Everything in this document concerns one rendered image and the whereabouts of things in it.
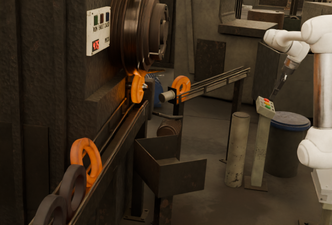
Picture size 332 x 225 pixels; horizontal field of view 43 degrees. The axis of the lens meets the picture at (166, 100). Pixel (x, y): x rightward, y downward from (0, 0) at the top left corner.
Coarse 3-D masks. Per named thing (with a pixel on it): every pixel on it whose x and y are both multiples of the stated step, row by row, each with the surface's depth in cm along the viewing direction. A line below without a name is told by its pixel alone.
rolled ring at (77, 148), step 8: (72, 144) 156; (80, 144) 156; (88, 144) 162; (72, 152) 153; (80, 152) 154; (88, 152) 165; (96, 152) 166; (72, 160) 152; (80, 160) 152; (96, 160) 165; (96, 168) 164; (88, 176) 155; (96, 176) 161; (88, 184) 155
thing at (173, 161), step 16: (144, 144) 182; (160, 144) 185; (176, 144) 189; (144, 160) 171; (160, 160) 187; (176, 160) 189; (144, 176) 172; (160, 176) 158; (176, 176) 162; (192, 176) 165; (160, 192) 161; (176, 192) 164; (160, 208) 179; (160, 224) 181
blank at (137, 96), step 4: (136, 76) 219; (136, 80) 217; (140, 80) 220; (144, 80) 228; (132, 84) 216; (136, 84) 216; (132, 88) 216; (136, 88) 215; (132, 92) 216; (136, 92) 216; (140, 92) 225; (132, 96) 217; (136, 96) 217; (140, 96) 224; (132, 100) 220; (136, 100) 219; (140, 100) 225
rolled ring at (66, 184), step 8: (72, 168) 138; (80, 168) 141; (64, 176) 135; (72, 176) 135; (80, 176) 145; (64, 184) 133; (72, 184) 135; (80, 184) 147; (64, 192) 132; (80, 192) 147; (72, 200) 146; (80, 200) 146; (72, 208) 142; (72, 216) 138
